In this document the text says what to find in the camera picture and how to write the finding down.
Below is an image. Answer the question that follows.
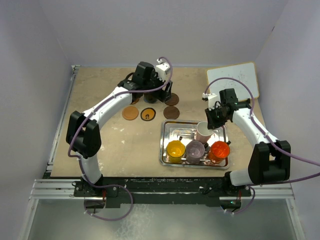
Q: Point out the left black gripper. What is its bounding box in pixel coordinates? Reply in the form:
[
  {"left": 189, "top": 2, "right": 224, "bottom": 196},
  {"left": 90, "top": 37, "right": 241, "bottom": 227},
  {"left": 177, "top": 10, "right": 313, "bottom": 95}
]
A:
[{"left": 143, "top": 71, "right": 172, "bottom": 102}]

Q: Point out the dark brown coaster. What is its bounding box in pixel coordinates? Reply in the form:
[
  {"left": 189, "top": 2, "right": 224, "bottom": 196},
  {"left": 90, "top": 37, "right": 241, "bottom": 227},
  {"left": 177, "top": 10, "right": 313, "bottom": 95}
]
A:
[
  {"left": 165, "top": 93, "right": 180, "bottom": 106},
  {"left": 163, "top": 106, "right": 180, "bottom": 120}
]

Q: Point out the pink mug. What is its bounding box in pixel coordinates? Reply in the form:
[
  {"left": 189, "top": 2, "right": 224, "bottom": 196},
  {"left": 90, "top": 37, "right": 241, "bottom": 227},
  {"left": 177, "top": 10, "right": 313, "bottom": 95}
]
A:
[{"left": 195, "top": 121, "right": 214, "bottom": 144}]

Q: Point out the black mug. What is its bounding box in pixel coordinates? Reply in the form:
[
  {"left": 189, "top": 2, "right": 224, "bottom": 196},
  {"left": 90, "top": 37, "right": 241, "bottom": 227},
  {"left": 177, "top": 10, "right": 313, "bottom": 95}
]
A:
[{"left": 143, "top": 93, "right": 158, "bottom": 104}]

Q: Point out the yellow black-rimmed coaster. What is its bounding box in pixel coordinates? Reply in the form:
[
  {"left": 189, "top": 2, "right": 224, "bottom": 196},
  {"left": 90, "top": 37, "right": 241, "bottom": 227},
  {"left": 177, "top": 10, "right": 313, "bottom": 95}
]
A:
[{"left": 140, "top": 107, "right": 156, "bottom": 122}]

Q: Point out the light brown wooden coaster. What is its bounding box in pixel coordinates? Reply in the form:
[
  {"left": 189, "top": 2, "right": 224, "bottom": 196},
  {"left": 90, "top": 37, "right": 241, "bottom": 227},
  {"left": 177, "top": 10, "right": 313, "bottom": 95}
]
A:
[{"left": 131, "top": 98, "right": 140, "bottom": 105}]

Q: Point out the purple translucent cup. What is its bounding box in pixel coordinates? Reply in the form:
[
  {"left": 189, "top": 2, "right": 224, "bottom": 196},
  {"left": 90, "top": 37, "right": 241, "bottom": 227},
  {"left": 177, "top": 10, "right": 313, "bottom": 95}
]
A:
[{"left": 185, "top": 140, "right": 205, "bottom": 164}]

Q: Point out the orange-brown wooden coaster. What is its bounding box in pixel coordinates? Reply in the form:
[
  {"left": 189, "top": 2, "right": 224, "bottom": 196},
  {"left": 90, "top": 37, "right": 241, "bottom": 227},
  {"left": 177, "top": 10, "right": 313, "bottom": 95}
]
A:
[{"left": 122, "top": 106, "right": 139, "bottom": 121}]

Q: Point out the yellow translucent cup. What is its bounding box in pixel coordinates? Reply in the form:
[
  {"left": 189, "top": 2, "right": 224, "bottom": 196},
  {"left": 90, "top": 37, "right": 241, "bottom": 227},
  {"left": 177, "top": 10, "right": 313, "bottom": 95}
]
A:
[{"left": 166, "top": 140, "right": 186, "bottom": 164}]

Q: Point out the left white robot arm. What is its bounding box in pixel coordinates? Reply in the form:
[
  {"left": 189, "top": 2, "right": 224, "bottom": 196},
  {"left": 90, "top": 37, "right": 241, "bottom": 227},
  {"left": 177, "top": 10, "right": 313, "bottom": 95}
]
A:
[{"left": 66, "top": 56, "right": 173, "bottom": 196}]

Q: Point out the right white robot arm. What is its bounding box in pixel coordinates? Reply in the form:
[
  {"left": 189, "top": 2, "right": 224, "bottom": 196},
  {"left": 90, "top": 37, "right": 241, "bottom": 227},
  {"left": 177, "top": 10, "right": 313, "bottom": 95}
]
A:
[{"left": 202, "top": 88, "right": 291, "bottom": 196}]

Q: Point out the orange translucent cup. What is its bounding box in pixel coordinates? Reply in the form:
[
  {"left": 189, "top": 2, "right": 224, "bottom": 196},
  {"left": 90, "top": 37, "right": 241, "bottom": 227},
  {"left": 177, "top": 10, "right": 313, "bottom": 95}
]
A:
[{"left": 207, "top": 141, "right": 231, "bottom": 164}]

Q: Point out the silver metal tray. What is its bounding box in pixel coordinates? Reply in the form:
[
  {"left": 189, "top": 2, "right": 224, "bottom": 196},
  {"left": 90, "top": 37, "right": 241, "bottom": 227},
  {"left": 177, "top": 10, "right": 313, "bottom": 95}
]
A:
[{"left": 159, "top": 119, "right": 230, "bottom": 170}]

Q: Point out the white whiteboard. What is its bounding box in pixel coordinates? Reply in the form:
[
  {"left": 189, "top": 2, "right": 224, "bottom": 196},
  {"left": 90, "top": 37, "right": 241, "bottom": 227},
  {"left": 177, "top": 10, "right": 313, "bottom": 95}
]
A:
[{"left": 206, "top": 61, "right": 260, "bottom": 101}]

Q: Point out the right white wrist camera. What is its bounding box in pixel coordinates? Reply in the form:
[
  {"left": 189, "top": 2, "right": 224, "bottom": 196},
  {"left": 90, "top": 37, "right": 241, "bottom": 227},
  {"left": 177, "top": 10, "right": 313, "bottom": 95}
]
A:
[{"left": 202, "top": 93, "right": 219, "bottom": 111}]

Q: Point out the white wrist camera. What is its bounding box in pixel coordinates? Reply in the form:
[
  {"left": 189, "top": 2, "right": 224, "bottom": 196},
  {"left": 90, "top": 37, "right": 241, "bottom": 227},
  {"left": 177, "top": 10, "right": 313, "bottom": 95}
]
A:
[
  {"left": 154, "top": 58, "right": 171, "bottom": 82},
  {"left": 202, "top": 93, "right": 219, "bottom": 111}
]

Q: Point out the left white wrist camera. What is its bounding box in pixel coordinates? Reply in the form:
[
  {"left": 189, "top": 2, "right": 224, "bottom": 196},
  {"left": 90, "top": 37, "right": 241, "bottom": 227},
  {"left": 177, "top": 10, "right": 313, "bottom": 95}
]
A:
[{"left": 154, "top": 58, "right": 171, "bottom": 82}]

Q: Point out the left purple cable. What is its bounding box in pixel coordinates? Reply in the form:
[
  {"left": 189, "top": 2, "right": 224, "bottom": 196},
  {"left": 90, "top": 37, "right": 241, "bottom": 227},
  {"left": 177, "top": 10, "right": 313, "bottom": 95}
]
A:
[{"left": 67, "top": 56, "right": 174, "bottom": 221}]

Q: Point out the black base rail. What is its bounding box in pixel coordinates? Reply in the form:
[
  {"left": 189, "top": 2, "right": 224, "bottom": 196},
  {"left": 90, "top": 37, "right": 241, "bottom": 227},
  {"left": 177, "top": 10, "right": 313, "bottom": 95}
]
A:
[{"left": 70, "top": 176, "right": 251, "bottom": 209}]

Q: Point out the aluminium frame rail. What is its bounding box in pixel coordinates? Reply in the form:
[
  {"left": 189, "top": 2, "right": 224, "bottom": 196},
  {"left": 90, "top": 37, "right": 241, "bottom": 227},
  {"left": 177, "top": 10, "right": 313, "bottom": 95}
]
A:
[{"left": 29, "top": 65, "right": 81, "bottom": 199}]

